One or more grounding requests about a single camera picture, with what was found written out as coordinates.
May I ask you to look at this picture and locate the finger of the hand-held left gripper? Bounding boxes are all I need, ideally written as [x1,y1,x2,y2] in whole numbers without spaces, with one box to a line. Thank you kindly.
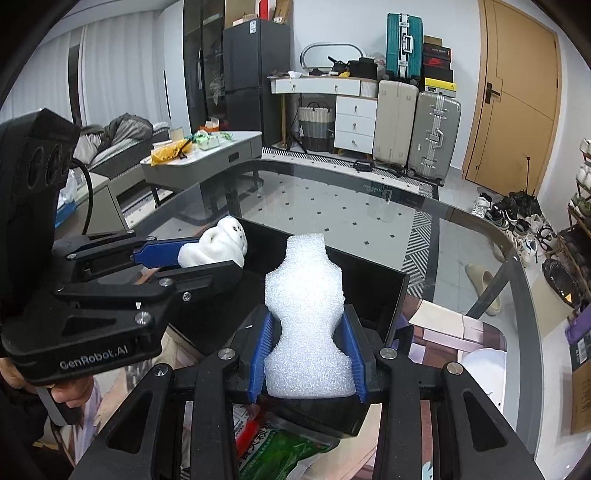
[52,231,206,278]
[46,260,245,344]

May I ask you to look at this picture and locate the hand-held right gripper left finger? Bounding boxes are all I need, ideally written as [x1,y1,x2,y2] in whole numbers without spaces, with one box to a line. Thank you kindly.
[68,305,278,480]

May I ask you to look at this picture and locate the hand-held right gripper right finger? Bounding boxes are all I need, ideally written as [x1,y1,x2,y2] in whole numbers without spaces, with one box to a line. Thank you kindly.
[342,305,548,480]

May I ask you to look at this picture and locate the white dotted soft toy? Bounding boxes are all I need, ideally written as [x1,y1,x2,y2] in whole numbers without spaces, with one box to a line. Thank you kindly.
[178,216,247,269]

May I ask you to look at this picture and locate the white foam piece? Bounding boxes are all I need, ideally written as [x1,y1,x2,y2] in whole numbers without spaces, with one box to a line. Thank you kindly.
[264,233,357,398]

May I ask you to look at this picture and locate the red and white plastic bag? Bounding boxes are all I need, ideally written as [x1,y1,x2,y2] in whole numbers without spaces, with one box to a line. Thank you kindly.
[235,402,269,457]

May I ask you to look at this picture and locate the person's left hand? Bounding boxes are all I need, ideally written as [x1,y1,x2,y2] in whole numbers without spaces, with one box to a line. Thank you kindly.
[0,355,95,407]

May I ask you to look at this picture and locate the grey side table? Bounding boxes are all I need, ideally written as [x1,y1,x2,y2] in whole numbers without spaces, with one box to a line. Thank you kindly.
[54,173,130,243]

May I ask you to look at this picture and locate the printed mat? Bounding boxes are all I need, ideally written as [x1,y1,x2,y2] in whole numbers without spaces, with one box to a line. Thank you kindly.
[69,295,509,480]

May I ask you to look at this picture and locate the yellow bag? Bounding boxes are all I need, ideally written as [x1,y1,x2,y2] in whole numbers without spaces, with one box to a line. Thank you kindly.
[151,141,195,166]

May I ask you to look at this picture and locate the grey sofa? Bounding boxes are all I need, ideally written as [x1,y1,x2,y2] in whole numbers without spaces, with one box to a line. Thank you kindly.
[74,122,171,180]

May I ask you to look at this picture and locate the grey coffee table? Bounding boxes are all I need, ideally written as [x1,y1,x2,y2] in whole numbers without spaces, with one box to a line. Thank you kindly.
[141,130,263,208]

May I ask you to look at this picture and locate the white and green snack packet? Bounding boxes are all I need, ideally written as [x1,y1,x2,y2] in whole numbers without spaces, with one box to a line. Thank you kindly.
[191,130,232,151]

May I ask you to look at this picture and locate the grey jacket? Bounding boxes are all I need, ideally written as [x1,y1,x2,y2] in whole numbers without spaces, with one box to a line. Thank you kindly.
[99,113,154,153]

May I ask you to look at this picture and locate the beige slipper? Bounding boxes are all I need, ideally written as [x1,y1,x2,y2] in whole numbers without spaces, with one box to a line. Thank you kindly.
[465,262,504,317]

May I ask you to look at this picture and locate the woven basket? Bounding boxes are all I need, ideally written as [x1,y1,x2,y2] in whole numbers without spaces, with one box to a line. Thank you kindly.
[297,102,333,151]

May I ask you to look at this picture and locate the white curtain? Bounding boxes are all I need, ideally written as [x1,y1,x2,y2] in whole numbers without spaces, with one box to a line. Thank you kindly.
[14,9,185,139]

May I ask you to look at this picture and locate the black fridge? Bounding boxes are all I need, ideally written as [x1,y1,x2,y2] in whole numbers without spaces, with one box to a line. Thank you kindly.
[223,18,291,148]

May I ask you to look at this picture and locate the white dresser desk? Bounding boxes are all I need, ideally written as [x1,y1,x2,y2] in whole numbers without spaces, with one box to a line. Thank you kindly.
[270,76,378,155]

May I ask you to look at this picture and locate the dark glass cabinet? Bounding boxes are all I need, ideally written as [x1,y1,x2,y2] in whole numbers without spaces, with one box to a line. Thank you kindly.
[182,0,227,136]

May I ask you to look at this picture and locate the pile of shoes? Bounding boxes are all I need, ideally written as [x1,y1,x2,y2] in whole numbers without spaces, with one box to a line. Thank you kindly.
[471,187,561,267]

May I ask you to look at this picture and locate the black plastic bag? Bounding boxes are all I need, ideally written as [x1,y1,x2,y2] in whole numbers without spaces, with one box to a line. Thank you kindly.
[541,258,585,308]

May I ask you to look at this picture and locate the dark green box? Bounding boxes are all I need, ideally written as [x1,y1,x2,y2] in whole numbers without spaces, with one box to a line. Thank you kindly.
[570,342,591,373]

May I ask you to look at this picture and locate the purple yoga mat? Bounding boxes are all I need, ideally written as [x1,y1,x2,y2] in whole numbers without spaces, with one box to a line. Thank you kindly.
[566,295,591,346]

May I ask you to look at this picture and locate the open cardboard carton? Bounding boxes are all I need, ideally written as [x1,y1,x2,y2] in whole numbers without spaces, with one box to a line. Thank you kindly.
[570,364,591,435]

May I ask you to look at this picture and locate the silver suitcase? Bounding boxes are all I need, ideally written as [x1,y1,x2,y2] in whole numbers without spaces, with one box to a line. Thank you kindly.
[406,90,462,182]

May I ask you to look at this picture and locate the beige suitcase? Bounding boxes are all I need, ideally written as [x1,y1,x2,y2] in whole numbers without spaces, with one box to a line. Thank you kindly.
[373,79,420,169]

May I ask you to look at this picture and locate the oval mirror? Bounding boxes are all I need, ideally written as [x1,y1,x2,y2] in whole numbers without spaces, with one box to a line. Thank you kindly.
[300,42,365,77]

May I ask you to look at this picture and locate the wooden shoe rack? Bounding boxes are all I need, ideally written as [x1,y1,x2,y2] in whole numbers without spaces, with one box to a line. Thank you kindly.
[564,137,591,306]

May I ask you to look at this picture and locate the cardboard box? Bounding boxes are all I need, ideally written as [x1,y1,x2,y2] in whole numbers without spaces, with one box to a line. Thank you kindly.
[272,0,296,26]

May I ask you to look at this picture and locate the rows of shelved shoes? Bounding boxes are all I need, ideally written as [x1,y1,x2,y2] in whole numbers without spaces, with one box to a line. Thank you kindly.
[567,137,591,259]

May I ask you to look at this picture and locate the teal suitcase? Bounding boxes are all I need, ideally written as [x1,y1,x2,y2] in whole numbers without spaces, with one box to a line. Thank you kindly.
[385,13,424,84]

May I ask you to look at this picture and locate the wooden door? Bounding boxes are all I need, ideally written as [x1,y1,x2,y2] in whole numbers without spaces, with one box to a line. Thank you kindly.
[463,0,561,186]

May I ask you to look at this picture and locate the black cable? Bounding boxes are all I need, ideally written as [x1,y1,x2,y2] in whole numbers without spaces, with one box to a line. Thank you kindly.
[69,158,94,237]

